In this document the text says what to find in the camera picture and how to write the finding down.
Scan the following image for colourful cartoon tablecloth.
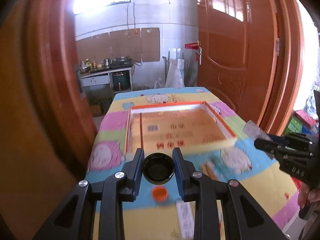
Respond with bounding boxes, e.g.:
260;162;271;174
85;87;299;240

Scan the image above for brown wooden door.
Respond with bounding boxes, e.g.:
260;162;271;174
197;0;303;135

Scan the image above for orange bottle cap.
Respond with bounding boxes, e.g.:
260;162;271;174
151;186;168;203

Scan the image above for person's hand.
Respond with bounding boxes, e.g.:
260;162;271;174
297;183;319;219

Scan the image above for white printed small box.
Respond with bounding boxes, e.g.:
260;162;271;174
176;200;195;239

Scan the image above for white plastic sack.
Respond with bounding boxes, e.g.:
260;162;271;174
165;59;184;88

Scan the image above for green cardboard carton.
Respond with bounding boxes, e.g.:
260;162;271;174
283;110;319;135

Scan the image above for kitchen counter cabinet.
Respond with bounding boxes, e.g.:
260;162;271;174
79;67;133;93

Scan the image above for black bottle cap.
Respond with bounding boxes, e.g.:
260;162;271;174
142;153;175;185

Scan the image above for black gas stove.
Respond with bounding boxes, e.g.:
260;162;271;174
110;57;132;69

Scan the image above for shallow cardboard box tray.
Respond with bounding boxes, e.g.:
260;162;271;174
125;101;238;155

